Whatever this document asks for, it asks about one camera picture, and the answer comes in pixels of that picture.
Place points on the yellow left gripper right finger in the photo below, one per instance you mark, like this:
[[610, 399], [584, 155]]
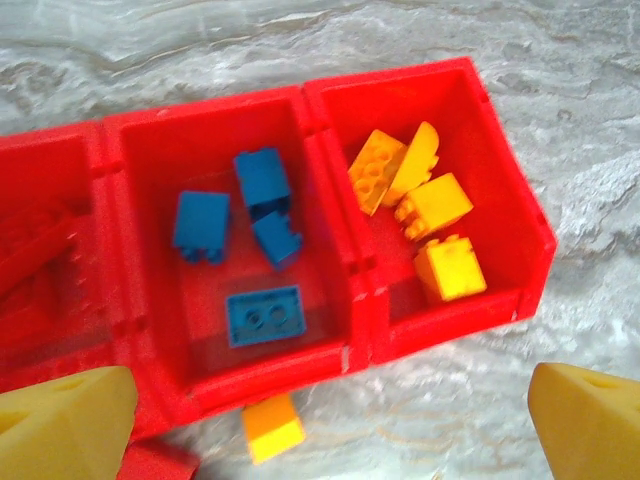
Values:
[[595, 430]]

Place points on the long blue lego brick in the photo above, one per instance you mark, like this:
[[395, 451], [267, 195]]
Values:
[[262, 177]]

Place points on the yellow lego brick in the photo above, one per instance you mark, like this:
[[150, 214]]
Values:
[[372, 170], [450, 270], [272, 430], [440, 202], [420, 160]]

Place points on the small blue lego brick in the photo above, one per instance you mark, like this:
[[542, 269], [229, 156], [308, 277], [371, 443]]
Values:
[[277, 240]]

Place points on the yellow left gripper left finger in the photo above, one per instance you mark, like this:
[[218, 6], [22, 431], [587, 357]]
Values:
[[65, 430]]

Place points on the long red lego brick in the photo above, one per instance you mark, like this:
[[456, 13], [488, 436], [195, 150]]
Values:
[[35, 255]]

